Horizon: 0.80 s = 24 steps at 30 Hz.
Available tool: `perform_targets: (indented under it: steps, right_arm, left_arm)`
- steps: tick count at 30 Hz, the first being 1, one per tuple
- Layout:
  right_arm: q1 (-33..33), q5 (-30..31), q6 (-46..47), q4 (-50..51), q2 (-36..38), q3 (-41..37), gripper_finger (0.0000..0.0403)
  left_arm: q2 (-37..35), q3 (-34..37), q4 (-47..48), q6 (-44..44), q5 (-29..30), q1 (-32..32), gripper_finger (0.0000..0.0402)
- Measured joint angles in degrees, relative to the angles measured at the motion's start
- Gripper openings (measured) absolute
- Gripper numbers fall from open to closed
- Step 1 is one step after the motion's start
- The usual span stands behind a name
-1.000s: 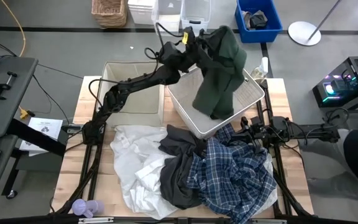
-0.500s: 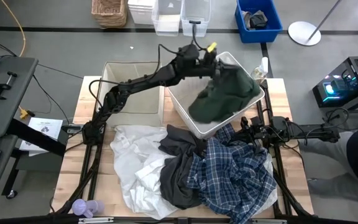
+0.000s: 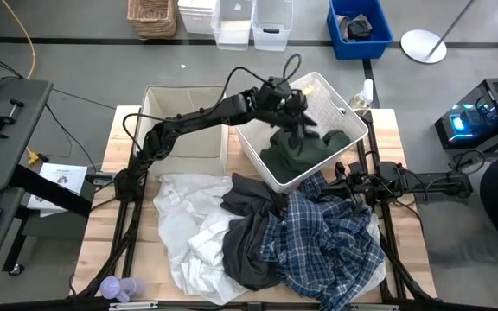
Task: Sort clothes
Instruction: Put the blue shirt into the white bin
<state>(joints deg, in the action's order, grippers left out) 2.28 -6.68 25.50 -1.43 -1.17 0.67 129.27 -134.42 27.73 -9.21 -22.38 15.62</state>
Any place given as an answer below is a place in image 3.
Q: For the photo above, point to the dark grey garment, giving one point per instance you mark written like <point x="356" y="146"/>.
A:
<point x="244" y="250"/>

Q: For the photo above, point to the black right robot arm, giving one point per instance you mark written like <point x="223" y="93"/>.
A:
<point x="439" y="184"/>

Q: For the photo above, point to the white printed paper sheet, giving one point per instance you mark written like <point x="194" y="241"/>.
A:
<point x="65" y="175"/>

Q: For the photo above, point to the large white shirt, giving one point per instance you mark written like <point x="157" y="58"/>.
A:
<point x="180" y="216"/>

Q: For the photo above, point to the white perforated plastic basket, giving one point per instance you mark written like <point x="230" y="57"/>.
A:
<point x="340" y="116"/>

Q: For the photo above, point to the white plastic storage bin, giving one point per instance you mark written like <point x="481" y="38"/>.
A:
<point x="196" y="17"/>

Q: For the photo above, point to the yellow plug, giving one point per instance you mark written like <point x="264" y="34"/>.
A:
<point x="33" y="157"/>

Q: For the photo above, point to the silver metal bracket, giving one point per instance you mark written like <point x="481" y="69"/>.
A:
<point x="133" y="306"/>
<point x="374" y="308"/>

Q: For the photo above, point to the blue plastic bin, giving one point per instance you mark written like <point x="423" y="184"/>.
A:
<point x="361" y="49"/>

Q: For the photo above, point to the dark green garment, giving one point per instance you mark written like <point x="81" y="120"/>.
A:
<point x="301" y="160"/>

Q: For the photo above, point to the wicker basket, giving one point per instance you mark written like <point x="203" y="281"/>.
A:
<point x="151" y="17"/>

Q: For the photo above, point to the clear spray bottle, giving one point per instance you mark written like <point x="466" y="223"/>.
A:
<point x="360" y="103"/>

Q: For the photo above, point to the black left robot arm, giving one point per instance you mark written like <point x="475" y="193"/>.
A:
<point x="188" y="118"/>

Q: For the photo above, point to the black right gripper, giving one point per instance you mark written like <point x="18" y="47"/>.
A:
<point x="346" y="186"/>

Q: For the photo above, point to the blue plaid shirt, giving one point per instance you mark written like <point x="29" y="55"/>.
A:
<point x="318" y="242"/>

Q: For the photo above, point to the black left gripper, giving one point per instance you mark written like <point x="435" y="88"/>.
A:
<point x="291" y="105"/>

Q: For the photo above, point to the grey side desk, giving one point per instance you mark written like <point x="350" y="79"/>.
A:
<point x="7" y="147"/>

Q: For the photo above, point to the lilac plastic spray bottle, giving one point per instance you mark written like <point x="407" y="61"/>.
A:
<point x="115" y="286"/>

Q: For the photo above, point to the white round-base floor stand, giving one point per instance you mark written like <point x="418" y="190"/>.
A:
<point x="419" y="45"/>

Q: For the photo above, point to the black table frame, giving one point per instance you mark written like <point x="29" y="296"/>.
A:
<point x="398" y="268"/>

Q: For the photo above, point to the clear plastic storage bin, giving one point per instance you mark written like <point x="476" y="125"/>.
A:
<point x="231" y="30"/>
<point x="272" y="26"/>

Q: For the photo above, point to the beige fabric storage bin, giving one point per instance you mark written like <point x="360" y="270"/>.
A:
<point x="197" y="142"/>

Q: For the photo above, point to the black cloth in bin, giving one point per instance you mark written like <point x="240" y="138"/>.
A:
<point x="359" y="29"/>

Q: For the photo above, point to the beige cloth in bin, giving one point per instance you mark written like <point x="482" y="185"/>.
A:
<point x="343" y="26"/>

